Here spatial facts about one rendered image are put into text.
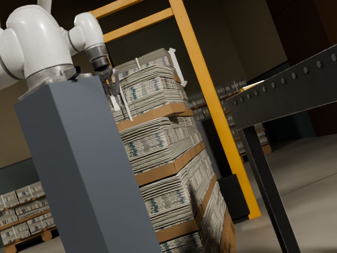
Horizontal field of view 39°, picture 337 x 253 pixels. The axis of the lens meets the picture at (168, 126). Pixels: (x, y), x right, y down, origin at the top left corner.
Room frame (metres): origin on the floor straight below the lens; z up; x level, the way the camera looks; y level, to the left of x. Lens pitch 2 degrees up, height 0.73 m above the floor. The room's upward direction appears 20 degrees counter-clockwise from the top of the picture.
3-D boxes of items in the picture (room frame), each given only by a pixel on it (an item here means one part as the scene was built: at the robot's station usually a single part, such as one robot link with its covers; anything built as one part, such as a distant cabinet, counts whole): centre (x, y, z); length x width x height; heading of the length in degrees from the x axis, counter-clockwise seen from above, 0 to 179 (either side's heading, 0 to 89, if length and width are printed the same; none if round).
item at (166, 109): (2.22, 0.00, 0.86); 0.29 x 0.16 x 0.04; 166
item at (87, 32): (2.07, 0.20, 1.30); 0.13 x 0.11 x 0.16; 76
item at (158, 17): (3.57, -0.04, 1.62); 0.75 x 0.06 x 0.06; 81
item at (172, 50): (3.59, -0.05, 1.27); 0.57 x 0.01 x 0.65; 81
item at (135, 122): (2.24, 0.11, 0.86); 0.28 x 0.06 x 0.04; 166
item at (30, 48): (1.50, 0.30, 1.17); 0.18 x 0.16 x 0.22; 76
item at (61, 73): (1.49, 0.28, 1.03); 0.22 x 0.18 x 0.06; 50
